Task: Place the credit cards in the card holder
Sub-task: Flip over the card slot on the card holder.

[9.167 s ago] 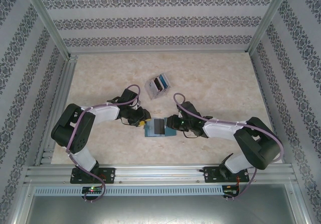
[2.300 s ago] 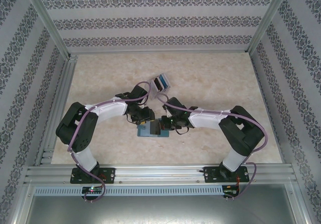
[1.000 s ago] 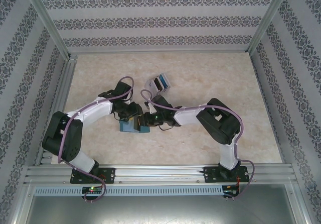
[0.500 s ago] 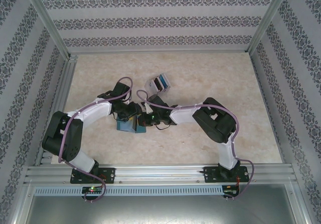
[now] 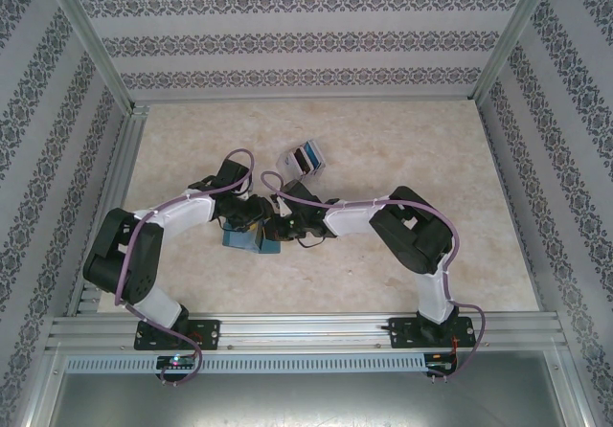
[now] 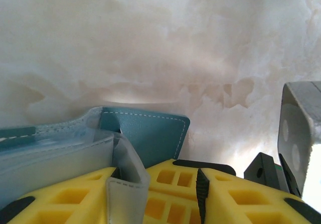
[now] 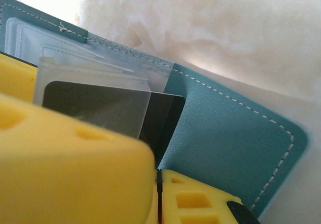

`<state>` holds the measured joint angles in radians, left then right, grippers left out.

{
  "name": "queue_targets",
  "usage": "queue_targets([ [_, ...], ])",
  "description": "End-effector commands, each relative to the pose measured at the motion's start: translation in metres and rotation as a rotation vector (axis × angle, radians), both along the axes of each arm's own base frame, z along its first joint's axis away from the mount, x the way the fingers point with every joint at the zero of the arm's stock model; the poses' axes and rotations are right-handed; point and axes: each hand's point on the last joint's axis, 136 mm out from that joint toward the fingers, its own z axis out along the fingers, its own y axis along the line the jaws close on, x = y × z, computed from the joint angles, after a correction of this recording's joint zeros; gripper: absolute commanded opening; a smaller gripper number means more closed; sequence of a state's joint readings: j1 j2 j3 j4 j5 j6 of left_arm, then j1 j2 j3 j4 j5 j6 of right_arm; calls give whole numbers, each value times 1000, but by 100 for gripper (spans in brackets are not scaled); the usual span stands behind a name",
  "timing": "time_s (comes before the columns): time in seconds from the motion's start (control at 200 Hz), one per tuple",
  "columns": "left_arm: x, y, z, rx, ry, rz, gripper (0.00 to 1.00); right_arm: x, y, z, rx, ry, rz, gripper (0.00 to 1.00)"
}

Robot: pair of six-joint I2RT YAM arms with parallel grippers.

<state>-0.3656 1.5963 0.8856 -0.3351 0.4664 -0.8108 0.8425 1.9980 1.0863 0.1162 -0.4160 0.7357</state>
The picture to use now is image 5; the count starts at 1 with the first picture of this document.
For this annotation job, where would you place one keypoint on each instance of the clear acrylic card stand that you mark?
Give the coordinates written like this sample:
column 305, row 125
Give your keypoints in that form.
column 316, row 169

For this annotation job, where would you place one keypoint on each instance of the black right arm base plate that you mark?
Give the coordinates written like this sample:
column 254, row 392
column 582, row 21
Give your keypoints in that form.
column 400, row 333

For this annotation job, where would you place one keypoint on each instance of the dark brown card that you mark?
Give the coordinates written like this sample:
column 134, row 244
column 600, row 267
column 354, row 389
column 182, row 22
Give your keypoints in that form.
column 301, row 159

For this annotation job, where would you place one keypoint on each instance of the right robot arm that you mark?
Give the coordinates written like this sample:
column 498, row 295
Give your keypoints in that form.
column 349, row 218

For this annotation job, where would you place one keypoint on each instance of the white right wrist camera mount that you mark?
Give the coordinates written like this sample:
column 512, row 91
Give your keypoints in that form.
column 282, row 205

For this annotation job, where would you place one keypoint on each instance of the grey metal sheet panel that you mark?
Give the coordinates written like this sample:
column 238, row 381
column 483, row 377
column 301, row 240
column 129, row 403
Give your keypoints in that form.
column 306, row 403

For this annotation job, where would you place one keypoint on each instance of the aluminium side rail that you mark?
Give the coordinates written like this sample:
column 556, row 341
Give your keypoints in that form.
column 125, row 144

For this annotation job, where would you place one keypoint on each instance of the blue leather card holder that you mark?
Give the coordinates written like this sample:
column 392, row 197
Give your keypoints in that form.
column 239, row 240

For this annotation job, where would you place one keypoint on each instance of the aluminium mounting rail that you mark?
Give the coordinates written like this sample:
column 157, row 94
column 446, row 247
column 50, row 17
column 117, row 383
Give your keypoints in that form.
column 306, row 331

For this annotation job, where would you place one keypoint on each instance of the blue card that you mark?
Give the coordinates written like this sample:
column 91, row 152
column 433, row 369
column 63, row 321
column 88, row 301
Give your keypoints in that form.
column 314, row 151

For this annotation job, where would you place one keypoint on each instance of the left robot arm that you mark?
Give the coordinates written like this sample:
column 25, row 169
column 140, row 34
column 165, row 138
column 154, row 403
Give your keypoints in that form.
column 177, row 216

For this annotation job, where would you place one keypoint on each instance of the aluminium back rail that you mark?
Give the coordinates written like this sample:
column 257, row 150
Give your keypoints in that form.
column 306, row 97

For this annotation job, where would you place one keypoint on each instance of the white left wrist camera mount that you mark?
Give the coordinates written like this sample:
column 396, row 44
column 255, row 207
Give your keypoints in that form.
column 245, row 195

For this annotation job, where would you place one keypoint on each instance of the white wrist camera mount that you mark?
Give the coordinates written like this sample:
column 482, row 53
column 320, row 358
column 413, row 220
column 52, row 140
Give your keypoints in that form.
column 282, row 205
column 245, row 195

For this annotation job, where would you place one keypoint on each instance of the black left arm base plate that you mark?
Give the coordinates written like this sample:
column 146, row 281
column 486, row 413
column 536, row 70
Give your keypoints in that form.
column 211, row 333

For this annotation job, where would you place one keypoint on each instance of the aluminium frame post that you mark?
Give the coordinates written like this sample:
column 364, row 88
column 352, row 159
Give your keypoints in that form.
column 96, row 39
column 510, row 39

